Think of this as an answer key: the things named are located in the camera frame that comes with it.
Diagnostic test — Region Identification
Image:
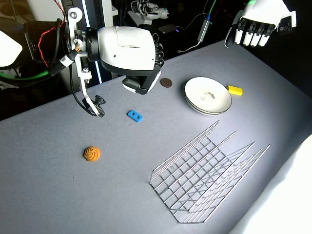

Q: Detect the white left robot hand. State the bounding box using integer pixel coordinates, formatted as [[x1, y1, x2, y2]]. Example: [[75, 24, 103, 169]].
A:
[[224, 0, 297, 48]]

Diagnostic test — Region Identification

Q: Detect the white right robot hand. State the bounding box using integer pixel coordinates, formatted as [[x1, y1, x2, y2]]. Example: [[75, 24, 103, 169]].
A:
[[97, 26, 165, 96]]

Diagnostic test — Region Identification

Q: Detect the white plate with dark rim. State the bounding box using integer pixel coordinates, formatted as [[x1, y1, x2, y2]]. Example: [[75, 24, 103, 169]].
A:
[[185, 95, 231, 117], [184, 77, 233, 114]]

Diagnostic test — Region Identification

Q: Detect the white cabinet with light strip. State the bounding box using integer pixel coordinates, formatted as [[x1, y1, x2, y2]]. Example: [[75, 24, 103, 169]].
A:
[[26, 0, 119, 93]]

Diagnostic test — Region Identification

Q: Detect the white idle robot hand model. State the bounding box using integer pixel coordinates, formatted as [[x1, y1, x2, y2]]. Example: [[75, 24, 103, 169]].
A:
[[131, 0, 170, 21]]

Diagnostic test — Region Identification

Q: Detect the grey power bank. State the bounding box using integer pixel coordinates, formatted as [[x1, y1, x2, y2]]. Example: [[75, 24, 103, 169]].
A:
[[158, 24, 178, 35]]

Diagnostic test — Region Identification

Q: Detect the blue block with two holes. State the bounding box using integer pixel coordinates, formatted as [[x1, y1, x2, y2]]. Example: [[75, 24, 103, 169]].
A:
[[127, 110, 144, 123]]

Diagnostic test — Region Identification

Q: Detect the yellow rectangular block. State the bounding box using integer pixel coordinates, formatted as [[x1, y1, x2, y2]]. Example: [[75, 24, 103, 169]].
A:
[[227, 84, 244, 97]]

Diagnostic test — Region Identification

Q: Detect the orange swirl cookie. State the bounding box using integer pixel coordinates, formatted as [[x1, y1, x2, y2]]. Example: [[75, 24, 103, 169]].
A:
[[83, 146, 102, 162]]

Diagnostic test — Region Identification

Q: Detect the green cable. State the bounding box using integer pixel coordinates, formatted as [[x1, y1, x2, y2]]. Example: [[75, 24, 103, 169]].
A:
[[207, 0, 218, 17]]

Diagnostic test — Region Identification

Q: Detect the grey cable adapter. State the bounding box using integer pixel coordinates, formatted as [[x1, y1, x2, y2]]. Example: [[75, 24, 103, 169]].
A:
[[197, 14, 213, 44]]

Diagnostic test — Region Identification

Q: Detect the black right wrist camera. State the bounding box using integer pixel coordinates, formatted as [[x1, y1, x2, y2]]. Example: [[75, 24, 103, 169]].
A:
[[82, 94, 107, 118]]

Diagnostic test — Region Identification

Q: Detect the white cable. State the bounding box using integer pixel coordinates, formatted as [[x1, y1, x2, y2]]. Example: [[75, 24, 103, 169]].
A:
[[177, 12, 210, 54]]

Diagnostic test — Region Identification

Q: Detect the silver wire plate rack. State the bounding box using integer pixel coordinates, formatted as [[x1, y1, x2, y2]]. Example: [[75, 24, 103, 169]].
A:
[[149, 119, 271, 224]]

